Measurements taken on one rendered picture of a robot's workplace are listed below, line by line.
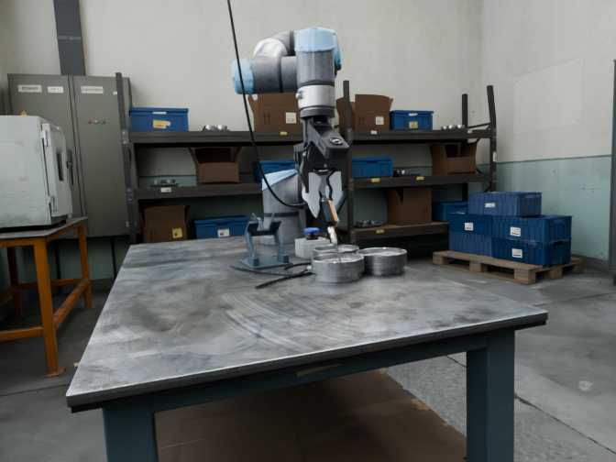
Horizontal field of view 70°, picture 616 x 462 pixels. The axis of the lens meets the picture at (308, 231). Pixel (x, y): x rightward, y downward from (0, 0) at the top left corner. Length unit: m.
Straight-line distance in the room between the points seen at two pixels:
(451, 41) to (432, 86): 0.62
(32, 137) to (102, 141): 1.72
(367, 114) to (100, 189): 2.76
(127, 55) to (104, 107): 0.65
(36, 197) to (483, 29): 5.44
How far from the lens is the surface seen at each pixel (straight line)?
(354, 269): 0.84
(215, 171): 4.35
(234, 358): 0.52
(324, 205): 0.88
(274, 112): 4.55
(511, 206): 4.66
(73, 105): 4.73
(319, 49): 0.91
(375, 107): 4.95
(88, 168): 4.65
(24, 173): 2.99
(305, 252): 1.10
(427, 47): 6.08
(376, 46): 5.72
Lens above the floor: 0.99
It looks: 6 degrees down
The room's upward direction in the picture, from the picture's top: 3 degrees counter-clockwise
